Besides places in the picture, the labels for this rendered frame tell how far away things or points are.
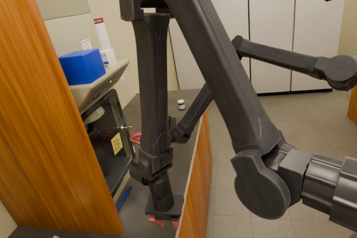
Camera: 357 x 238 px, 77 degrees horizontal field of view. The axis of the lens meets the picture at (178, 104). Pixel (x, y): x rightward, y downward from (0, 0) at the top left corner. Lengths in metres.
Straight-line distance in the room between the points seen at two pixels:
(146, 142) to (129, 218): 0.55
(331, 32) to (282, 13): 0.74
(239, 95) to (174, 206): 0.43
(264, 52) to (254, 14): 2.85
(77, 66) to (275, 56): 0.65
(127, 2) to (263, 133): 0.31
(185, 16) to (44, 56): 0.41
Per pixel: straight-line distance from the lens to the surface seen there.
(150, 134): 0.52
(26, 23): 0.67
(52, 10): 0.85
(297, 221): 2.19
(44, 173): 0.93
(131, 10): 0.42
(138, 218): 1.02
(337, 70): 0.76
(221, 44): 0.35
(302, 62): 0.82
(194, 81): 3.95
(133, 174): 0.67
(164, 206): 0.66
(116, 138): 1.05
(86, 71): 0.74
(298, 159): 0.36
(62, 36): 0.86
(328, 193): 0.34
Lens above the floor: 1.70
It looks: 24 degrees down
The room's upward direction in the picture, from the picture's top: 10 degrees counter-clockwise
